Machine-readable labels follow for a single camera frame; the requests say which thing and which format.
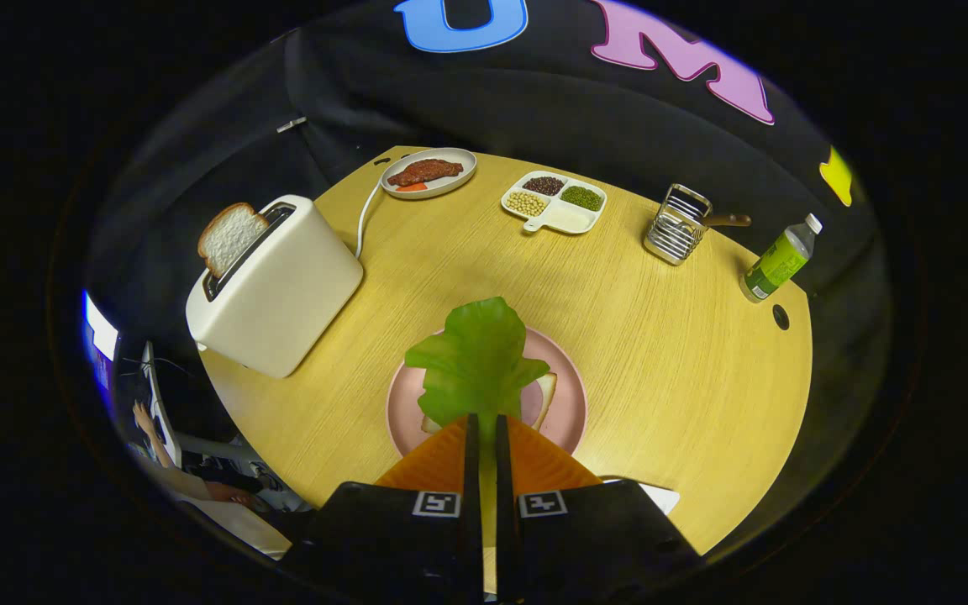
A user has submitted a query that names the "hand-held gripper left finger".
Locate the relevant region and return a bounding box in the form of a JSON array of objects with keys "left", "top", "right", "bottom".
[{"left": 282, "top": 413, "right": 485, "bottom": 605}]

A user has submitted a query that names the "green label plastic bottle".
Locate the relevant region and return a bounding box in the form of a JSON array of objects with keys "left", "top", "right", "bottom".
[{"left": 739, "top": 213, "right": 823, "bottom": 304}]

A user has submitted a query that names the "white toaster cable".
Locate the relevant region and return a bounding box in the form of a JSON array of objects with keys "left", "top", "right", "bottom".
[{"left": 355, "top": 181, "right": 384, "bottom": 259}]

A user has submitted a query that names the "toasted bread slice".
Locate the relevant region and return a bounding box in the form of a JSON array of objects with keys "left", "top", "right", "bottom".
[{"left": 197, "top": 203, "right": 271, "bottom": 278}]

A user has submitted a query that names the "pink round plate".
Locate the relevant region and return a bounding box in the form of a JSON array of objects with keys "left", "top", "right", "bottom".
[{"left": 387, "top": 328, "right": 588, "bottom": 459}]

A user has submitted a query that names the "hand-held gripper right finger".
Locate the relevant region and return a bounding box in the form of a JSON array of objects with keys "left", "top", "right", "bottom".
[{"left": 495, "top": 413, "right": 703, "bottom": 605}]

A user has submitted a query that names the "bright monitor screen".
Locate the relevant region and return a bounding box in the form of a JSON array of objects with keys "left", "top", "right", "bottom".
[{"left": 83, "top": 292, "right": 119, "bottom": 362}]

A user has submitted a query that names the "white divided dish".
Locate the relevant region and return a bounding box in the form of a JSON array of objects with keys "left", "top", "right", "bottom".
[{"left": 501, "top": 171, "right": 608, "bottom": 235}]

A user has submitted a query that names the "red-brown meat slice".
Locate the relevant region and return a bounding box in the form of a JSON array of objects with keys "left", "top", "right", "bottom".
[{"left": 387, "top": 159, "right": 465, "bottom": 187}]

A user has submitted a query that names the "grey oval plate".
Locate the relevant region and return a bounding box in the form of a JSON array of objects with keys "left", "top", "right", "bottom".
[{"left": 380, "top": 148, "right": 477, "bottom": 200}]

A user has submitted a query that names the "white toaster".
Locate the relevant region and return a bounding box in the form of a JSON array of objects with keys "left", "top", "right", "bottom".
[{"left": 186, "top": 195, "right": 365, "bottom": 379}]

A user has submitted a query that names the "metal wire holder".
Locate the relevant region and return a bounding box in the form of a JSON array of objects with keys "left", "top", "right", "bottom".
[{"left": 643, "top": 184, "right": 713, "bottom": 266}]

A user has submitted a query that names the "pile of green beans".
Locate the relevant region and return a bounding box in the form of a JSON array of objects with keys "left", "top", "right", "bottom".
[{"left": 560, "top": 185, "right": 604, "bottom": 212}]

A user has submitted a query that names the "green lettuce leaf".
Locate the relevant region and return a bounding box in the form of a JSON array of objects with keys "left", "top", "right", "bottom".
[{"left": 404, "top": 296, "right": 552, "bottom": 446}]

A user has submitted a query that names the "white plate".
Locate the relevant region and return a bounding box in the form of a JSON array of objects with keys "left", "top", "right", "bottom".
[{"left": 602, "top": 477, "right": 681, "bottom": 515}]

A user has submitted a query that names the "white curved frame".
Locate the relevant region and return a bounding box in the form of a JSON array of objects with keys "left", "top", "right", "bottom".
[{"left": 141, "top": 340, "right": 184, "bottom": 467}]

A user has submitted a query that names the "white bread slice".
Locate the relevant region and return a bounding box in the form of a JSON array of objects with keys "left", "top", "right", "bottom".
[{"left": 421, "top": 371, "right": 559, "bottom": 434}]

